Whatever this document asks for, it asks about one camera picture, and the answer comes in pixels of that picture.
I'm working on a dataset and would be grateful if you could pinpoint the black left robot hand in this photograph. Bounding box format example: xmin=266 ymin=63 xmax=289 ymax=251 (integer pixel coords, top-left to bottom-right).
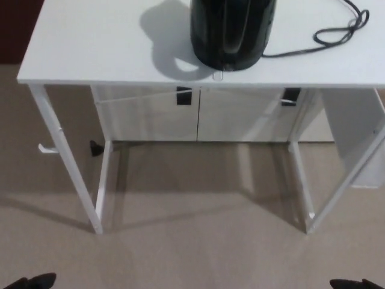
xmin=5 ymin=272 xmax=57 ymax=289

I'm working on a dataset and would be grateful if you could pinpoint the black cabinet handle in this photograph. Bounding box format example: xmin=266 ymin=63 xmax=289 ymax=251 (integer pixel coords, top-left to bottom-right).
xmin=282 ymin=88 xmax=298 ymax=107
xmin=176 ymin=86 xmax=193 ymax=107

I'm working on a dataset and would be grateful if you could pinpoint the white table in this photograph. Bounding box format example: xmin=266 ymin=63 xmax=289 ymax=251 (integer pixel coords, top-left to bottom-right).
xmin=17 ymin=0 xmax=385 ymax=235

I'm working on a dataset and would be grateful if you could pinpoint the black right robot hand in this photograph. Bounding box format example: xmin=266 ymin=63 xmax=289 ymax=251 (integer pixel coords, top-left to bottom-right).
xmin=329 ymin=278 xmax=385 ymax=289

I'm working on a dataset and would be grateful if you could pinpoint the black kettle power cord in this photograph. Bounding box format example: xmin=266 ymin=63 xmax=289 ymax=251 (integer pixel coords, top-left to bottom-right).
xmin=261 ymin=0 xmax=370 ymax=58

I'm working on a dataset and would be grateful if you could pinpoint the white table leg hook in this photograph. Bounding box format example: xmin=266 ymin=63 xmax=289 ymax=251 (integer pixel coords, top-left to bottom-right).
xmin=38 ymin=143 xmax=58 ymax=157

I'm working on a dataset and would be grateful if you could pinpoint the white cabinet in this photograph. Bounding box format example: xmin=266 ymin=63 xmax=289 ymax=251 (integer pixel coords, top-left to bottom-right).
xmin=90 ymin=85 xmax=385 ymax=189

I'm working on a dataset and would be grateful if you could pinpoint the black electric kettle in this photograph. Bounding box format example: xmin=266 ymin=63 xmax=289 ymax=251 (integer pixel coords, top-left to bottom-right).
xmin=190 ymin=0 xmax=277 ymax=72

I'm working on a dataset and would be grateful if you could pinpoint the dark red door panel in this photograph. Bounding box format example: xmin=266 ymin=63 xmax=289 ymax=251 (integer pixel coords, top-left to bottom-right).
xmin=0 ymin=0 xmax=46 ymax=66

